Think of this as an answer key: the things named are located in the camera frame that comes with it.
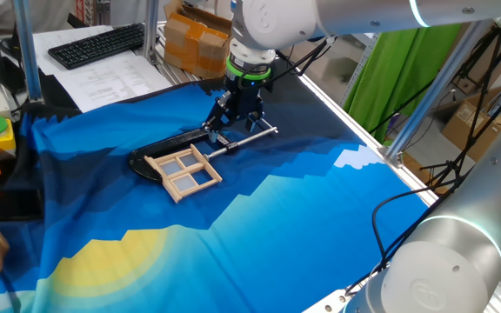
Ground person in white shirt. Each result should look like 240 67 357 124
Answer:
0 0 76 34

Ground taped cardboard box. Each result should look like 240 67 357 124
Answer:
163 0 234 80

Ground aluminium table edge rail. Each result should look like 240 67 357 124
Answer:
296 73 439 206

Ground black tripod stand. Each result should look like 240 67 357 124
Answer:
419 25 501 188

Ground white metal shelf rack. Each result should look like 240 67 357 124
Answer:
340 32 382 106

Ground open cardboard box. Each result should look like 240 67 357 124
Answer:
441 82 501 163

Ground black computer keyboard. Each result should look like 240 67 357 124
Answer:
47 22 147 70

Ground white printed paper sheets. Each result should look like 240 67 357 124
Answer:
32 24 173 113

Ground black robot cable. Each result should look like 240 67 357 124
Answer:
344 171 467 297

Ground black glossy flat panel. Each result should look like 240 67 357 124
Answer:
0 189 45 223

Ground green fabric curtain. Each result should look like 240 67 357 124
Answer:
344 23 463 144

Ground wooden miniature sliding window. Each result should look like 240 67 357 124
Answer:
144 143 224 204

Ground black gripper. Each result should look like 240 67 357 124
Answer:
201 74 274 143

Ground aluminium frame post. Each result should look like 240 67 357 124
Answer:
11 0 44 103
384 19 495 169
142 0 161 63

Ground black iron C-clamp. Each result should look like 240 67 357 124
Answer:
128 113 279 183

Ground blue cloth with sun print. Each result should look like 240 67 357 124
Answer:
0 56 430 313

